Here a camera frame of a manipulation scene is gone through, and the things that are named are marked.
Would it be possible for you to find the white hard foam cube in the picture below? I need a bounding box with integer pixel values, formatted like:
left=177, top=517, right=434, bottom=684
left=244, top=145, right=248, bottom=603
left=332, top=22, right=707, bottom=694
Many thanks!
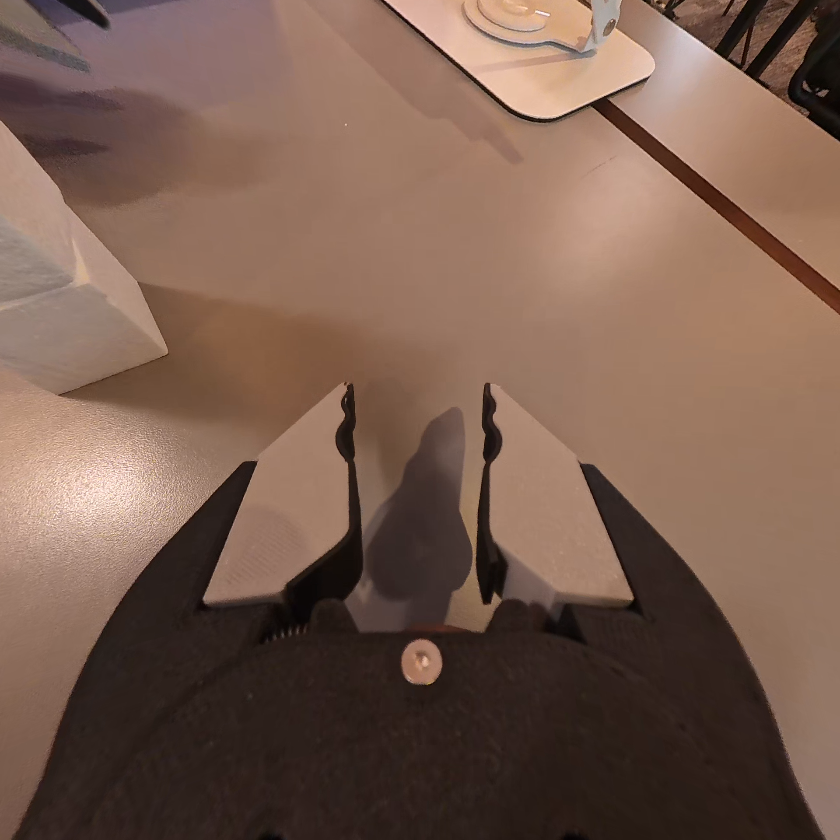
left=0, top=239, right=168, bottom=395
left=0, top=121, right=81, bottom=306

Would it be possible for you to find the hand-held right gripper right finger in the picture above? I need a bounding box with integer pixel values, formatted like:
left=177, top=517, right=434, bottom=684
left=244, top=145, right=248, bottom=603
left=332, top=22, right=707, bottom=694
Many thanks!
left=476, top=382, right=635, bottom=631

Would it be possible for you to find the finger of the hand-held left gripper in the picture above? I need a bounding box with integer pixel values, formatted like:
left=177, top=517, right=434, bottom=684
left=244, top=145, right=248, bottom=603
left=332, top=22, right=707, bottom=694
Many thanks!
left=0, top=0, right=112, bottom=74

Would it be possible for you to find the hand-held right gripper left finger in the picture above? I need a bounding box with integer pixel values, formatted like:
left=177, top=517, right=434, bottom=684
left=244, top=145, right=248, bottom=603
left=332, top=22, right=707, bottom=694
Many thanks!
left=202, top=382, right=364, bottom=618

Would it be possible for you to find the white stand with wooden board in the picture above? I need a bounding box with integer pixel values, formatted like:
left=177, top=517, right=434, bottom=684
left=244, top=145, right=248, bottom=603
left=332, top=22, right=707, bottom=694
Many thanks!
left=381, top=0, right=657, bottom=123

